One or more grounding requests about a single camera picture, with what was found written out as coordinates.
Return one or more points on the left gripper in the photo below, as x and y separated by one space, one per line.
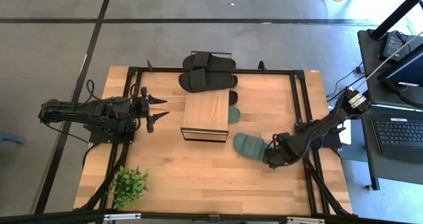
142 108

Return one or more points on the dark blue screen panel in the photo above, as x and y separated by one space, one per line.
409 70

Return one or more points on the black laptop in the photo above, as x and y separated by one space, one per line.
396 134

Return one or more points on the wooden shelf with black frame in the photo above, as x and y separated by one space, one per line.
205 111

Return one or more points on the black pole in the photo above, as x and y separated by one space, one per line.
396 14

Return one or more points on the black power adapter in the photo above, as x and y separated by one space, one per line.
393 45

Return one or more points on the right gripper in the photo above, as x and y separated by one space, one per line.
281 153

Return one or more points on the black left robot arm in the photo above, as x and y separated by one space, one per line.
82 113

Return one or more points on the green artificial plant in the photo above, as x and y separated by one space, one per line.
129 187

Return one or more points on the green rubber slide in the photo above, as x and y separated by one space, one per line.
234 115
249 146

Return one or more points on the white paper sheet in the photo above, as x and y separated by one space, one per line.
346 137

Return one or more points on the black metal table frame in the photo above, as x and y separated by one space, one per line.
299 74

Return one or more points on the black side desk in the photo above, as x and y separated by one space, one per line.
368 68

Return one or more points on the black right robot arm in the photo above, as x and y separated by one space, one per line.
324 125

